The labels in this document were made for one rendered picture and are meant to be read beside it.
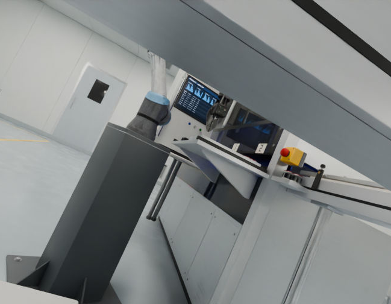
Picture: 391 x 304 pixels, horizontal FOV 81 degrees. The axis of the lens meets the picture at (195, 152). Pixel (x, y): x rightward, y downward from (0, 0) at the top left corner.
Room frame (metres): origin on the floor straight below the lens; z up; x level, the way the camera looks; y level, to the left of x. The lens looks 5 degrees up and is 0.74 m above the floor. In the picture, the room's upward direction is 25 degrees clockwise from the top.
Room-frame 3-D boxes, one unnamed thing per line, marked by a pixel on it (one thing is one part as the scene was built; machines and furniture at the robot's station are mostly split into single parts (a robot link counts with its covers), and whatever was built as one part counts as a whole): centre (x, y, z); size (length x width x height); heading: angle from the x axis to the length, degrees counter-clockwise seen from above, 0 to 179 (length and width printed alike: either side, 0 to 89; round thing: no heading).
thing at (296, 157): (1.05, -0.42, 0.99); 0.08 x 0.07 x 0.07; 105
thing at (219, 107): (1.23, -0.02, 1.13); 0.09 x 0.08 x 0.12; 15
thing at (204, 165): (1.65, -0.06, 0.79); 0.34 x 0.03 x 0.13; 105
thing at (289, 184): (1.05, -0.47, 0.87); 0.14 x 0.13 x 0.02; 105
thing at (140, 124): (1.14, 0.28, 0.84); 0.15 x 0.15 x 0.10
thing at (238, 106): (1.81, -0.21, 1.50); 0.47 x 0.01 x 0.59; 15
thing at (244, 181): (1.17, -0.19, 0.79); 0.34 x 0.03 x 0.13; 105
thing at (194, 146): (1.41, -0.13, 0.87); 0.70 x 0.48 x 0.02; 15
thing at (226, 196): (2.12, -0.12, 0.73); 1.98 x 0.01 x 0.25; 15
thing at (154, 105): (1.14, 0.28, 0.96); 0.13 x 0.12 x 0.14; 174
